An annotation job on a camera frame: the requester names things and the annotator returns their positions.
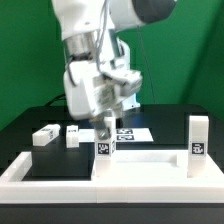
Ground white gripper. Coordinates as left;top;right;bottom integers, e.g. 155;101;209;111
64;61;142;140

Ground white marker tag sheet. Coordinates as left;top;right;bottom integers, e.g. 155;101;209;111
79;128;153;143

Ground white desk top panel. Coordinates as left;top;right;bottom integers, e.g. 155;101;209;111
94;150;224;203

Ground white U-shaped frame fixture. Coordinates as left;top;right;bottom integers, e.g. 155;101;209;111
0;150;224;204

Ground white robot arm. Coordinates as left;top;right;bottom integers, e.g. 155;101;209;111
52;0;178;140

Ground black cables at base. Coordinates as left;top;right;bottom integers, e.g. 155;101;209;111
44;93;68;108

